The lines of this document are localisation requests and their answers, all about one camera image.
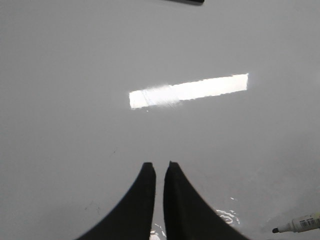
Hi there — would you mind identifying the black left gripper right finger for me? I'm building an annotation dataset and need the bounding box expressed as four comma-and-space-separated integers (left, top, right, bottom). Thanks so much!
163, 161, 247, 240

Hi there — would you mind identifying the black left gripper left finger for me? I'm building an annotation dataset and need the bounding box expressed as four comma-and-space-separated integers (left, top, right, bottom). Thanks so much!
78, 162, 156, 240

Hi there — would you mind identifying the white black whiteboard marker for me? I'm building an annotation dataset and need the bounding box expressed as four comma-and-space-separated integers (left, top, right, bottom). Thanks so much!
272, 212, 320, 234

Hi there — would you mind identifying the white whiteboard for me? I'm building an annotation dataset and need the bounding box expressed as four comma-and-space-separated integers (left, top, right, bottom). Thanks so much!
0, 0, 320, 240

